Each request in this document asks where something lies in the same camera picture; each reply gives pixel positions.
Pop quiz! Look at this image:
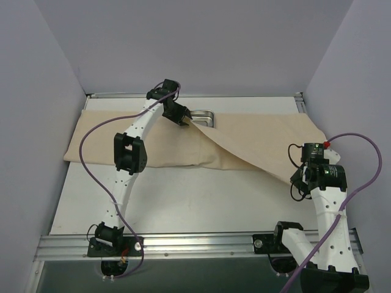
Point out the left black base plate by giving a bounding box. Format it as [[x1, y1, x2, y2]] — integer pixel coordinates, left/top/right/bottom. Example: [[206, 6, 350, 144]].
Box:
[[87, 235, 143, 258]]

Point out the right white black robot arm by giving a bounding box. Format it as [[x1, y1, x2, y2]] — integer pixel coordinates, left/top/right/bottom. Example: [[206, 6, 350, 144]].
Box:
[[271, 142, 370, 292]]

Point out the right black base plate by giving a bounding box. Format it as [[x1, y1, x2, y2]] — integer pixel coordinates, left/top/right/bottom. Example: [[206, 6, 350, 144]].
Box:
[[252, 233, 290, 255]]

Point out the steel instrument tray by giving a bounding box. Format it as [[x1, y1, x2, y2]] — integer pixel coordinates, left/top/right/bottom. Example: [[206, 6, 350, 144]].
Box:
[[189, 110, 215, 128]]

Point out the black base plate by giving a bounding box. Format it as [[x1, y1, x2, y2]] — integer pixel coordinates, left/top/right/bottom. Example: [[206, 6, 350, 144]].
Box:
[[252, 233, 290, 255], [87, 235, 143, 258]]

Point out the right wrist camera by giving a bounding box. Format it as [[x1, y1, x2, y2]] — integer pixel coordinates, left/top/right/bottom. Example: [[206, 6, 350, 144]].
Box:
[[323, 141, 341, 165]]

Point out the beige cloth wrap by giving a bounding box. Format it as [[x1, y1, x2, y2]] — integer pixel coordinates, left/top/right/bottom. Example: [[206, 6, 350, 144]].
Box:
[[64, 110, 326, 183]]

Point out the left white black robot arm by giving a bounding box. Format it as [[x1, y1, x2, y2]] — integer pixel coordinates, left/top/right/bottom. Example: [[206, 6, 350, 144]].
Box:
[[95, 79, 191, 256]]

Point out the aluminium front rail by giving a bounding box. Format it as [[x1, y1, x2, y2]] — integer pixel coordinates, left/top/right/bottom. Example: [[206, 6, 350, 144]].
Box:
[[34, 232, 290, 261]]

